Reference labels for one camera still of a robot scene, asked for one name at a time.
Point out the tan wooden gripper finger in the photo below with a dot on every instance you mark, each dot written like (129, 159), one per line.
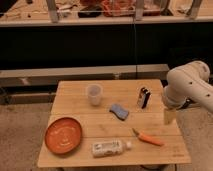
(169, 116)

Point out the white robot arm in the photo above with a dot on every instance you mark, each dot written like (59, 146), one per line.
(189, 81)

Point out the black white standing eraser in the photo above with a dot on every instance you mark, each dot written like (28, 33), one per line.
(143, 98)

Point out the orange toy carrot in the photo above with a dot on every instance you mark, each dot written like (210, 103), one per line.
(146, 138)

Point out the blue sponge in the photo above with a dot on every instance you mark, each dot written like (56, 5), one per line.
(119, 111)

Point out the white plastic bottle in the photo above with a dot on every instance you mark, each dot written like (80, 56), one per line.
(110, 148)

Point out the wooden folding table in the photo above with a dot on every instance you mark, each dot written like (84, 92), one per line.
(99, 124)

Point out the clear plastic cup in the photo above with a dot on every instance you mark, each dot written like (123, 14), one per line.
(94, 94)

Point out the orange plate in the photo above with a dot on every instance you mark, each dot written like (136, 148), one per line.
(63, 135)

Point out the metal window frame rail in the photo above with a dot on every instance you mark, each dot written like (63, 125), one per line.
(51, 76)

